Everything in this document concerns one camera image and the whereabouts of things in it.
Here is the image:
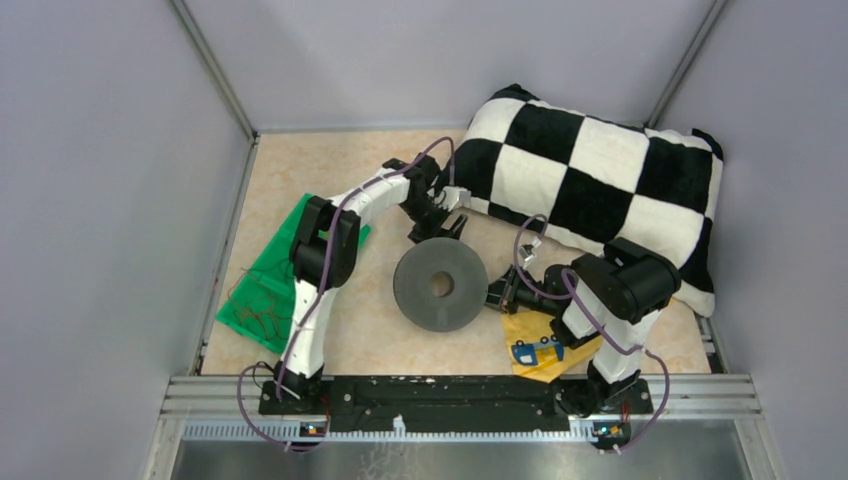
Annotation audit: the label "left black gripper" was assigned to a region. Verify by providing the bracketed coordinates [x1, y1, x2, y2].
[398, 195, 466, 265]

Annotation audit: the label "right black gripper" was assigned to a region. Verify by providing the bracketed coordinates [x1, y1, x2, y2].
[468, 263, 559, 316]

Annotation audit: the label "black cable spool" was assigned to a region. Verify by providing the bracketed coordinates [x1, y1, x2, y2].
[393, 238, 488, 333]

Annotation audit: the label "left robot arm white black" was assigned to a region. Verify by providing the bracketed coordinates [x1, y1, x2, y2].
[274, 154, 471, 414]

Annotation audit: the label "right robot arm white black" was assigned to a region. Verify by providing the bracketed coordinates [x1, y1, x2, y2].
[485, 238, 682, 417]

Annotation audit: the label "yellow cloth with car print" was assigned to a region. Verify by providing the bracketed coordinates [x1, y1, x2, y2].
[500, 311, 601, 383]

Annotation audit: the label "black white checkered pillow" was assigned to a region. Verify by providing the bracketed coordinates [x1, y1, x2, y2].
[435, 84, 724, 317]

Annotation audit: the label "green compartment tray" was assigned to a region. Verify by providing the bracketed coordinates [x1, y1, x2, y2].
[215, 192, 372, 357]

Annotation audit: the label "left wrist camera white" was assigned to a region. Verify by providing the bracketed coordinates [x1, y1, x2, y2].
[437, 185, 471, 212]

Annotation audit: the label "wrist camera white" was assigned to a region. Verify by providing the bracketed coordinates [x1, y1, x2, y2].
[514, 238, 541, 270]
[437, 185, 471, 212]

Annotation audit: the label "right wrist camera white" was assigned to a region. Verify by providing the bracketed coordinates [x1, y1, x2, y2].
[514, 238, 541, 270]

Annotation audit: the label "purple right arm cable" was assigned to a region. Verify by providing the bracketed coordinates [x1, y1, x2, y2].
[511, 213, 672, 454]

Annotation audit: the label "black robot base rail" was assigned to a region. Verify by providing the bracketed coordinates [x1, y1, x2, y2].
[258, 375, 654, 433]

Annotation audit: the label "white slotted cable duct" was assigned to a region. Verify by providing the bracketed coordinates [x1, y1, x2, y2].
[182, 417, 597, 443]

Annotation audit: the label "brown wires in tray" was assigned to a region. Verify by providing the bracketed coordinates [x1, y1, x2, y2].
[228, 268, 296, 342]

